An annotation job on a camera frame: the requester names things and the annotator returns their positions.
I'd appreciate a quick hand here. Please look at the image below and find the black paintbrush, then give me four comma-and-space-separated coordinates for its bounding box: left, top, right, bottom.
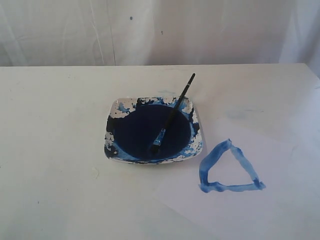
150, 73, 196, 155

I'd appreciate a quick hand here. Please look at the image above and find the white square dish blue paint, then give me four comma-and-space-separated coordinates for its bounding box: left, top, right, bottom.
104, 96, 203, 165

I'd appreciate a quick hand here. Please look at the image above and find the white paper sheet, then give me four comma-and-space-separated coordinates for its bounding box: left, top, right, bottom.
154, 114, 320, 240

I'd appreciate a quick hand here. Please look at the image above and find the white backdrop cloth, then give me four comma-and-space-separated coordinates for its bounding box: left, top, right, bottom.
0, 0, 320, 66

